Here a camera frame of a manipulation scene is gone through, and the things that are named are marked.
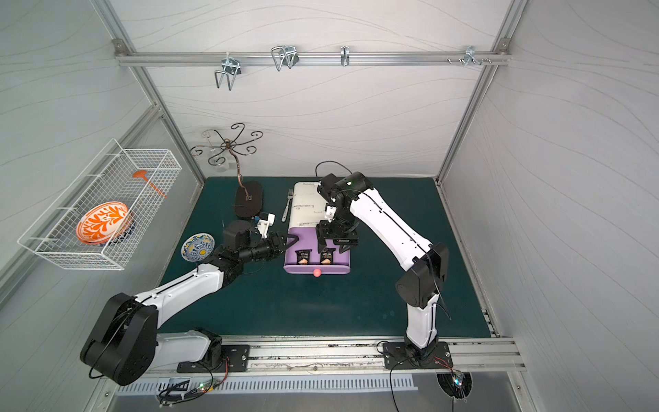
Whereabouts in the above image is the aluminium top rail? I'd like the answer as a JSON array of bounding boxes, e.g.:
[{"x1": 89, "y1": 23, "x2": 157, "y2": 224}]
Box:
[{"x1": 116, "y1": 50, "x2": 512, "y2": 68}]

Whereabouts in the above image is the left wiring bundle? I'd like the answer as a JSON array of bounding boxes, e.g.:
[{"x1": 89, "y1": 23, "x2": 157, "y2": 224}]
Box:
[{"x1": 156, "y1": 378, "x2": 217, "y2": 408}]

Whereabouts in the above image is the purple drawer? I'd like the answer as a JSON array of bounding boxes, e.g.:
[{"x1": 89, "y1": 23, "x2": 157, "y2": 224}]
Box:
[{"x1": 283, "y1": 228, "x2": 351, "y2": 277}]

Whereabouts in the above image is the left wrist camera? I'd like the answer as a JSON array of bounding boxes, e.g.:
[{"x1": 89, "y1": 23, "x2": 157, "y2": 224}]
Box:
[{"x1": 254, "y1": 212, "x2": 276, "y2": 240}]

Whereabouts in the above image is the orange patterned plate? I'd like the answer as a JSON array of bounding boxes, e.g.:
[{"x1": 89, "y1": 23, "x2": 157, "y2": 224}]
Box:
[{"x1": 76, "y1": 201, "x2": 133, "y2": 245}]

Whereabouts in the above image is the silver fork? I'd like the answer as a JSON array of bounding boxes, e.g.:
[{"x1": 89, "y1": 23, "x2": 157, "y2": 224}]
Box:
[{"x1": 281, "y1": 189, "x2": 294, "y2": 222}]

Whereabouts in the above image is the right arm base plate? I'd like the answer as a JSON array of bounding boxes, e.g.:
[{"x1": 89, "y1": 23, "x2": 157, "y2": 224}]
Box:
[{"x1": 377, "y1": 340, "x2": 454, "y2": 370}]

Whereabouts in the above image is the black metal mug tree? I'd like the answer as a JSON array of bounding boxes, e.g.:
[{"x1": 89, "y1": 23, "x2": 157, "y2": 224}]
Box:
[{"x1": 189, "y1": 122, "x2": 264, "y2": 220}]

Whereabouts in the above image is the white wire basket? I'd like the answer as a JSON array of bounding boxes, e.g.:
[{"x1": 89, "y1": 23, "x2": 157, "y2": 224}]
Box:
[{"x1": 17, "y1": 139, "x2": 182, "y2": 271}]

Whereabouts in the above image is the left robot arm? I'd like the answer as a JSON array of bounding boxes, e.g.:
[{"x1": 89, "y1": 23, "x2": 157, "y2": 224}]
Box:
[{"x1": 80, "y1": 232, "x2": 299, "y2": 386}]

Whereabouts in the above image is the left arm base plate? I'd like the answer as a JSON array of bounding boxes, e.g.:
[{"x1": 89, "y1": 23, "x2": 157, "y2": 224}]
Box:
[{"x1": 176, "y1": 344, "x2": 251, "y2": 374}]

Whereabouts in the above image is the white vent grille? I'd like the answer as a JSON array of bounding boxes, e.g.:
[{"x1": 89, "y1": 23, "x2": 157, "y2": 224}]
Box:
[{"x1": 117, "y1": 374, "x2": 418, "y2": 396}]

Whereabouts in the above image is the white drawer cabinet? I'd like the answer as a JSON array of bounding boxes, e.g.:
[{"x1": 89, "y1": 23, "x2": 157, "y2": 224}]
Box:
[{"x1": 288, "y1": 182, "x2": 327, "y2": 229}]

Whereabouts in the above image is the black cookie packet two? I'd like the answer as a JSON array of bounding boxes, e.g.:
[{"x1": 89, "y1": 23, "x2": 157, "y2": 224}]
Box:
[{"x1": 319, "y1": 247, "x2": 336, "y2": 265}]

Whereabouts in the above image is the black cookie packet one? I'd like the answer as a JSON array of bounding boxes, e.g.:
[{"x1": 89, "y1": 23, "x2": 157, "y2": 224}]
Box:
[{"x1": 295, "y1": 249, "x2": 312, "y2": 265}]

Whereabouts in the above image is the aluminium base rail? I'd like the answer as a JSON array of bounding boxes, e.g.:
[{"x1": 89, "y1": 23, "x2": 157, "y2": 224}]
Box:
[{"x1": 222, "y1": 336, "x2": 526, "y2": 374}]

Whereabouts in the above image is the orange spatula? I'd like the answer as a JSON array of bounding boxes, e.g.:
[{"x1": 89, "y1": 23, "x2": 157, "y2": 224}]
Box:
[{"x1": 132, "y1": 169, "x2": 166, "y2": 198}]

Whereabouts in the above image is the blue yellow patterned bowl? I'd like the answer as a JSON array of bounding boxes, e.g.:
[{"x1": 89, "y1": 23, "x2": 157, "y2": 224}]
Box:
[{"x1": 180, "y1": 233, "x2": 216, "y2": 263}]

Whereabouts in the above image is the metal hook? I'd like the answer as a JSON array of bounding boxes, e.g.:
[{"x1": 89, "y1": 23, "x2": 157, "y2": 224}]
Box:
[
  {"x1": 270, "y1": 46, "x2": 300, "y2": 71},
  {"x1": 340, "y1": 46, "x2": 350, "y2": 67},
  {"x1": 446, "y1": 46, "x2": 492, "y2": 67},
  {"x1": 215, "y1": 54, "x2": 242, "y2": 91}
]

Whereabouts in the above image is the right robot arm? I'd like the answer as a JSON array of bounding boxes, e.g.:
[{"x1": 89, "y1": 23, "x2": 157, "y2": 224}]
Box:
[{"x1": 316, "y1": 172, "x2": 449, "y2": 354}]

